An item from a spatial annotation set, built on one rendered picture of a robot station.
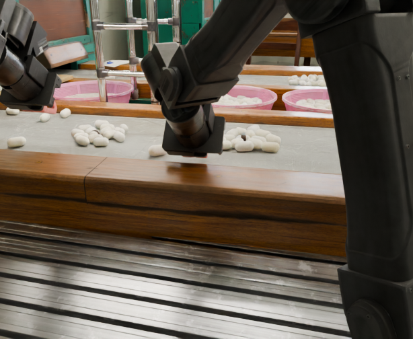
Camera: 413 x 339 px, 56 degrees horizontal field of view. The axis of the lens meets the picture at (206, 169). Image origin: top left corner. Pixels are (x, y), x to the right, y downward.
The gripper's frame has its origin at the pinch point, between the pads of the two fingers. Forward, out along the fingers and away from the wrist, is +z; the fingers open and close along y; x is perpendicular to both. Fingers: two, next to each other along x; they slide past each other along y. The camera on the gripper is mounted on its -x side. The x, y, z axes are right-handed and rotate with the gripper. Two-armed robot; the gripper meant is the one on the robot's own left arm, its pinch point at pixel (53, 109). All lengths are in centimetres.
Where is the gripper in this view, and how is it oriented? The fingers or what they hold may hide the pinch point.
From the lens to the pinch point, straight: 86.7
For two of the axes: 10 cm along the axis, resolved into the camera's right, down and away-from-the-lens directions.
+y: -9.8, -0.8, 1.7
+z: 1.4, 2.9, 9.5
